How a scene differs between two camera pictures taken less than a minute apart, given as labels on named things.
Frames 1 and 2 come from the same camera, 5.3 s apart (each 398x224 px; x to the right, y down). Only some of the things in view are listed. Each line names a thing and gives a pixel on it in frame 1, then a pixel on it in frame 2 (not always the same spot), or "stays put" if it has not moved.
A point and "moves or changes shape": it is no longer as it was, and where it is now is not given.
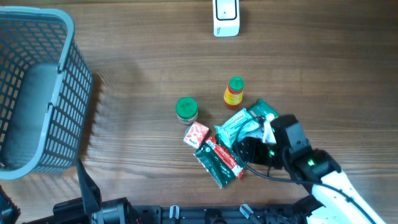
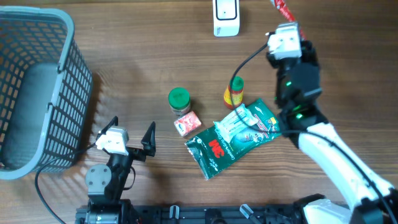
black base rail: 285,214 stays put
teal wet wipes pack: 241,126 moves or changes shape
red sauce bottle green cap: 233,94 stays put
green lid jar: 186,108 → 179,99
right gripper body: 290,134 → 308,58
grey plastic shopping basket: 46,92 stays put
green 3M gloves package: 221,175 → 209,150
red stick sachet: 226,157 → 282,5
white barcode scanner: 226,18 stays put
